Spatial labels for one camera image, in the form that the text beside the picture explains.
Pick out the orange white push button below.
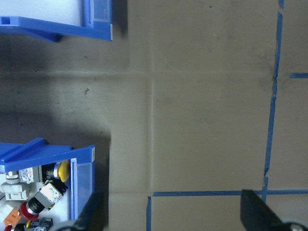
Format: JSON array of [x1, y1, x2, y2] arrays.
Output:
[[0, 199, 21, 226]]

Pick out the yellow push button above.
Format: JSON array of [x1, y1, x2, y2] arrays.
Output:
[[19, 161, 71, 184]]

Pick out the white foam liner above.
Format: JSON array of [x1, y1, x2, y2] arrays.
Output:
[[0, 0, 85, 26]]

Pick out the blue button bin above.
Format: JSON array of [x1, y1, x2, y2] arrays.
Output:
[[0, 137, 96, 231]]

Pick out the white switch block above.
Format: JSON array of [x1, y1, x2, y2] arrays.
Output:
[[0, 170, 27, 202]]

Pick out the red mushroom button green block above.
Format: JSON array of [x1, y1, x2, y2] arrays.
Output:
[[19, 180, 69, 221]]

